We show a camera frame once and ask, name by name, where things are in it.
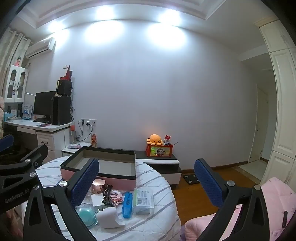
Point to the striped white bed sheet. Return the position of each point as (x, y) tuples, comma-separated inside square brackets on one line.
[(157, 185)]

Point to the white glass door cabinet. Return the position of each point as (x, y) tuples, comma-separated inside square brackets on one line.
[(16, 69)]

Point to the black computer monitor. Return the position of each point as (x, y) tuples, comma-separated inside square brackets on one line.
[(44, 103)]

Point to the orange octopus plush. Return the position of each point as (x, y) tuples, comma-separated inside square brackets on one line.
[(154, 139)]

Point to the small red white carton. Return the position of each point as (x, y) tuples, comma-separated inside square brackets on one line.
[(167, 138)]

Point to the white air conditioner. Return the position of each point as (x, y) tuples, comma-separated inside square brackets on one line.
[(39, 47)]

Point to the pink down jacket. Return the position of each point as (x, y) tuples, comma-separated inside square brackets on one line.
[(1, 115)]

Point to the black computer tower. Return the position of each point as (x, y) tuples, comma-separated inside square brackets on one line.
[(61, 110)]

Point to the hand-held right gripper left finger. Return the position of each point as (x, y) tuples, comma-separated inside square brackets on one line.
[(84, 183)]

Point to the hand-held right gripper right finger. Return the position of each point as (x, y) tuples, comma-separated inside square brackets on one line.
[(207, 183)]

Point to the red paper bag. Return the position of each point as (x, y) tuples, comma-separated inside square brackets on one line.
[(68, 74)]

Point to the orange snack bag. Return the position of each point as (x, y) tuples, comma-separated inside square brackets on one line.
[(94, 140)]

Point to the white desk with drawers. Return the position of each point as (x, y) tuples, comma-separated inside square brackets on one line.
[(25, 126)]

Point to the dark top low cabinet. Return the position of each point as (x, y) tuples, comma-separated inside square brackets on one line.
[(161, 162)]

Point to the black hair clip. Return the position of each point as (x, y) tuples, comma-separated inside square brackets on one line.
[(106, 195)]

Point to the pink building block toy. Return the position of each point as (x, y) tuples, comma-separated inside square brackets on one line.
[(115, 197)]

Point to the pink storage box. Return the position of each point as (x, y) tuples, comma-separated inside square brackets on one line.
[(120, 182)]

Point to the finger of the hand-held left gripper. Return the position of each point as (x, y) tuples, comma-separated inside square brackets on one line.
[(34, 157), (7, 141)]

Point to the blue white packet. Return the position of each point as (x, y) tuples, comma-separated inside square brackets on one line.
[(27, 112)]

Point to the orange printed storage box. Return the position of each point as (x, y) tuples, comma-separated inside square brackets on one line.
[(159, 150)]

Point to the black floor scale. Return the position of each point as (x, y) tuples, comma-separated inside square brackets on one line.
[(190, 179)]

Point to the white side table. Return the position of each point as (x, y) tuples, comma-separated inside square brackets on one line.
[(69, 151)]

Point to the white charger block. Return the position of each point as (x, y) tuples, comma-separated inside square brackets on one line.
[(97, 199)]

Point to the small pink doll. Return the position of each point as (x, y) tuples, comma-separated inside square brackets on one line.
[(18, 62)]

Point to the white wall power outlet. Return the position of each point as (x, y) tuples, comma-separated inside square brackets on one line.
[(89, 121)]

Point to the white curved holder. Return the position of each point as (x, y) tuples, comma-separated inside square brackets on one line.
[(107, 216)]

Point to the teal round sponge pack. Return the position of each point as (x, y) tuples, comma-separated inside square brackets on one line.
[(86, 215)]

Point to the white wardrobe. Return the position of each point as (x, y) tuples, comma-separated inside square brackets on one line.
[(282, 115)]

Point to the grey bottle with red cap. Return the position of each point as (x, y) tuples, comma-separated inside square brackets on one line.
[(73, 136)]

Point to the small printed packet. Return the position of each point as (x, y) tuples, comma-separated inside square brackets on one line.
[(74, 147)]

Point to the pink quilt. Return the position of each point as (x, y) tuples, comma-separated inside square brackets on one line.
[(275, 194)]

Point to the blue plastic case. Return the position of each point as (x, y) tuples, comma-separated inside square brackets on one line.
[(127, 205)]

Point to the labelled plastic packet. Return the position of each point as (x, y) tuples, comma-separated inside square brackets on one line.
[(143, 200)]

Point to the cream curtain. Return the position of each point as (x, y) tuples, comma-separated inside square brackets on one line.
[(9, 51)]

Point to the black speaker box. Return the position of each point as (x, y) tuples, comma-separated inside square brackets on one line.
[(64, 88)]

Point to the black keyboard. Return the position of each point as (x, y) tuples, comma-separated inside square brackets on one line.
[(41, 120)]

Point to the white door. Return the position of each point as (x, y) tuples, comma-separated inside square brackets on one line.
[(256, 139)]

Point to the pink glass jar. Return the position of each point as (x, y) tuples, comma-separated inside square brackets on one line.
[(98, 185)]

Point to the cream handset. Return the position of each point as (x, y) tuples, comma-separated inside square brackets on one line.
[(57, 87)]

